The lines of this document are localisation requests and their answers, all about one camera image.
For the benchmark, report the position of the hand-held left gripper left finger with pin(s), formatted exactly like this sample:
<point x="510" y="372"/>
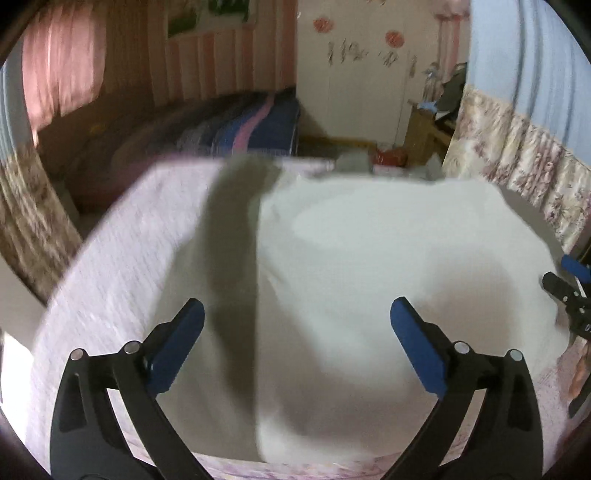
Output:
<point x="178" y="344"/>

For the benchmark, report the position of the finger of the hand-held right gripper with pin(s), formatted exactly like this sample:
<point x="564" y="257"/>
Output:
<point x="561" y="288"/>
<point x="575" y="266"/>

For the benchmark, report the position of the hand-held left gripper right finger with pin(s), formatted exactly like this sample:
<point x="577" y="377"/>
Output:
<point x="415" y="344"/>

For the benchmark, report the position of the grey and cream hoodie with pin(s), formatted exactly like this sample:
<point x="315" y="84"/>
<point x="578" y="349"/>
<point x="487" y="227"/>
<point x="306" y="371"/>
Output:
<point x="369" y="277"/>

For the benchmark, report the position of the blue striped floral curtain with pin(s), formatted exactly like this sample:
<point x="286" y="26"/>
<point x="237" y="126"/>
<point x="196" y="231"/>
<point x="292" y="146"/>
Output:
<point x="521" y="92"/>

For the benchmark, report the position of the red bag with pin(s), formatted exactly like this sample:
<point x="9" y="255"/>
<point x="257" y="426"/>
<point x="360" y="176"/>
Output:
<point x="390" y="158"/>

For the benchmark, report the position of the grey box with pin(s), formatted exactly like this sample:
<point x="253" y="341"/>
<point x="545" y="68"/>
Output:
<point x="353" y="162"/>

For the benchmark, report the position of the wooden cabinet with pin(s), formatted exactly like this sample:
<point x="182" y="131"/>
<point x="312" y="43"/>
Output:
<point x="422" y="134"/>

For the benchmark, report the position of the bed with striped blanket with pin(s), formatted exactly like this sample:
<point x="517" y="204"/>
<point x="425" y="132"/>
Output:
<point x="207" y="134"/>

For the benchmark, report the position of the dark bag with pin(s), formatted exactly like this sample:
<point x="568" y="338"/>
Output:
<point x="455" y="90"/>

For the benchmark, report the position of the blue cloth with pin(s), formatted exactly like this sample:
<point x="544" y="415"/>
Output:
<point x="428" y="106"/>

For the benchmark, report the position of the white wardrobe with flower stickers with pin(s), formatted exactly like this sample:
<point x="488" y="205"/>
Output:
<point x="360" y="83"/>

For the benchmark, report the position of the pink curtain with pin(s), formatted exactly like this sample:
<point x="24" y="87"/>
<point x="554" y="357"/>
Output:
<point x="60" y="69"/>

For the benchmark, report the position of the wall poster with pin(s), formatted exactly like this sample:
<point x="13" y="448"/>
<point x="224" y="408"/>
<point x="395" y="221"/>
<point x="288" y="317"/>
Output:
<point x="212" y="14"/>

